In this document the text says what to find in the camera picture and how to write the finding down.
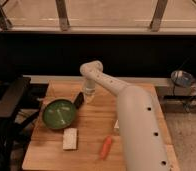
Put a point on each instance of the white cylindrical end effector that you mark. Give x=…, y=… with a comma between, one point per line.
x=89, y=90

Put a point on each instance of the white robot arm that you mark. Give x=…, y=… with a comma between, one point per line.
x=142, y=141

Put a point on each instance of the green round pan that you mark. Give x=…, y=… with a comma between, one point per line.
x=59, y=114

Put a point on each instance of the white bottle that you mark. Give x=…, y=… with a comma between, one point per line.
x=116, y=125

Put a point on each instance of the white sponge block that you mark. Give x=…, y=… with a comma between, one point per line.
x=70, y=139

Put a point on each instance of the orange carrot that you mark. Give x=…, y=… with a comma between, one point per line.
x=106, y=148

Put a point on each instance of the black chair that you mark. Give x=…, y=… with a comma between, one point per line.
x=10, y=131

